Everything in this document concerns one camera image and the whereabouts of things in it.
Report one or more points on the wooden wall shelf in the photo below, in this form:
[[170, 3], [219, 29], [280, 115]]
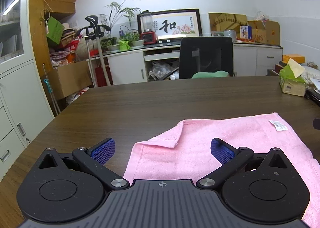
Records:
[[60, 6]]

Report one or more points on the framed lotus picture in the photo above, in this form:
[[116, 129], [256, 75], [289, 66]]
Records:
[[175, 25]]

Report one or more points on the pink towel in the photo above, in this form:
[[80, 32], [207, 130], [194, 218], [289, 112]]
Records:
[[190, 143]]

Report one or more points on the clear plastic bags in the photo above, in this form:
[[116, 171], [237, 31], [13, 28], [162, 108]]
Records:
[[161, 69]]

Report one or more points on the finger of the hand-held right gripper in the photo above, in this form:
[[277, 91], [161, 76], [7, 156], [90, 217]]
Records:
[[317, 123]]

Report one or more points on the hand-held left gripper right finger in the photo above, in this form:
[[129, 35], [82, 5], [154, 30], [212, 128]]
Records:
[[222, 151]]

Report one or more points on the small potted plant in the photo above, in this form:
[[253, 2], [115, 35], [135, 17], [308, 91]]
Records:
[[136, 39]]

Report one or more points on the gold plaque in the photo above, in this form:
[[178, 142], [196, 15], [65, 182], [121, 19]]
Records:
[[225, 22]]

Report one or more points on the red bag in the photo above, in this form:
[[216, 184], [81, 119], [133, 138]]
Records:
[[101, 77]]

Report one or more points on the tall palm plant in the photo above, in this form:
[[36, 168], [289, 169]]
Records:
[[117, 14]]

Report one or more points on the grey metal cabinet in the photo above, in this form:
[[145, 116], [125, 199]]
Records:
[[17, 80]]

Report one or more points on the metal pot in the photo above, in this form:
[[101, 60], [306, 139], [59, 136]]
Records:
[[230, 35]]

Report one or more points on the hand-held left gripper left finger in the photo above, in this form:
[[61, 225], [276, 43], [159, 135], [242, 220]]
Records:
[[103, 150]]

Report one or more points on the blender with red base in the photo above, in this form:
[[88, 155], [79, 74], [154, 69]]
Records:
[[148, 33]]

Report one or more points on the green paper bag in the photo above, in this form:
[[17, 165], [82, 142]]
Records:
[[54, 30]]

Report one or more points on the hanging tassel ornament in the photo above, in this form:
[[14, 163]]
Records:
[[46, 24]]

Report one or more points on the green plastic bag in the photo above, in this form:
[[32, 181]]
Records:
[[124, 45]]

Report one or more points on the green and yellow tissue box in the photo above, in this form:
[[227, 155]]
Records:
[[292, 80]]

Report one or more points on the dark wooden box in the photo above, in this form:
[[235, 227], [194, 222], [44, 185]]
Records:
[[277, 68]]

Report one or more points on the green seat cushion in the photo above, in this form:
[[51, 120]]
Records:
[[210, 74]]

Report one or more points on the white sideboard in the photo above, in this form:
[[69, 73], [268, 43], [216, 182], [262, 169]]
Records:
[[125, 67]]

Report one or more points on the large brown cardboard box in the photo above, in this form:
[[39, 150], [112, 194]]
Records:
[[70, 80]]

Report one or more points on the small colourful printed box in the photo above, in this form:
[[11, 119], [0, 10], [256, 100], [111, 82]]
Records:
[[245, 32]]

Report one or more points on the orange box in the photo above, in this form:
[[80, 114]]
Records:
[[293, 58]]

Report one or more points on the white printed sack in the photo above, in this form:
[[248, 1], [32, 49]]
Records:
[[76, 97]]

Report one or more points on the black flat device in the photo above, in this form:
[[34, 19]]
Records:
[[312, 97]]

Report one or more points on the black chair headrest frame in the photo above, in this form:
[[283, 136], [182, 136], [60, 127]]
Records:
[[93, 24]]

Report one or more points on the open cardboard box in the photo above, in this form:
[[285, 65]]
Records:
[[265, 32]]

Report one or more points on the white poles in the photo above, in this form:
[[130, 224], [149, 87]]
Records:
[[101, 60]]

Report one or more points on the crumpled clear wrapping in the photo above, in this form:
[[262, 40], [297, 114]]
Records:
[[312, 75]]

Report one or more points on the pile of cloths and bags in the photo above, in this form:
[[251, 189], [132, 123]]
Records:
[[66, 45]]

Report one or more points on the black office chair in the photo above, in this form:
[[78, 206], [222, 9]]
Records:
[[207, 55]]

